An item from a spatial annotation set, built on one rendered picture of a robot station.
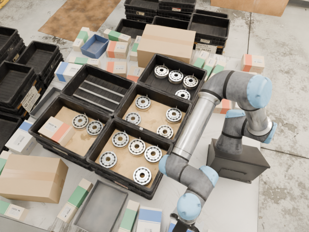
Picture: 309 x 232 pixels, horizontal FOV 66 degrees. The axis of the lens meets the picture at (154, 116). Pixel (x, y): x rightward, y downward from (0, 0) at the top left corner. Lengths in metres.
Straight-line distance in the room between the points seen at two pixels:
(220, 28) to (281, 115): 1.12
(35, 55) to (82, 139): 1.47
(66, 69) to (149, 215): 1.21
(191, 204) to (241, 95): 0.42
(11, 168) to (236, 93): 1.25
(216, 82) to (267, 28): 2.88
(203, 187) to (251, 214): 0.76
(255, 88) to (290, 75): 2.38
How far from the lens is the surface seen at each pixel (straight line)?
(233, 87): 0.94
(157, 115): 1.56
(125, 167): 1.42
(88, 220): 1.51
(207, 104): 0.95
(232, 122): 1.34
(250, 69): 2.08
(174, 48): 1.86
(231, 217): 1.54
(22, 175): 1.54
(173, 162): 0.91
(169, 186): 1.52
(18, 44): 2.84
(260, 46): 3.49
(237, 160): 1.33
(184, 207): 0.81
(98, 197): 1.53
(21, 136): 1.74
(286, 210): 2.47
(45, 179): 1.48
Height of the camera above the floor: 2.16
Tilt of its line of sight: 59 degrees down
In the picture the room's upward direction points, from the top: straight up
